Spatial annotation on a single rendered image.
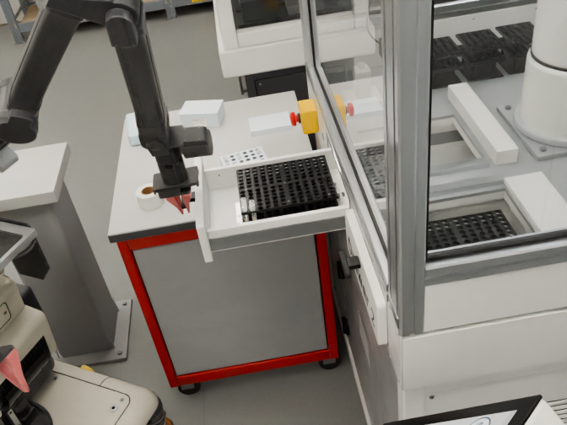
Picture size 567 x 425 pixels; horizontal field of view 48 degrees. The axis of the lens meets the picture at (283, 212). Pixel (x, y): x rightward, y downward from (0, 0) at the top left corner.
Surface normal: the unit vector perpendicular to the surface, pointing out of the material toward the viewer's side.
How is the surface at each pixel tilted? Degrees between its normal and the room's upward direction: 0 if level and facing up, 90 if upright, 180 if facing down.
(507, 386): 90
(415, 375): 90
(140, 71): 119
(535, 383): 90
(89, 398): 0
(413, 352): 90
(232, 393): 0
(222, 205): 0
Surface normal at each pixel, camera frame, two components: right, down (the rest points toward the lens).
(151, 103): 0.12, 0.91
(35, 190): -0.12, -0.78
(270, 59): 0.12, 0.60
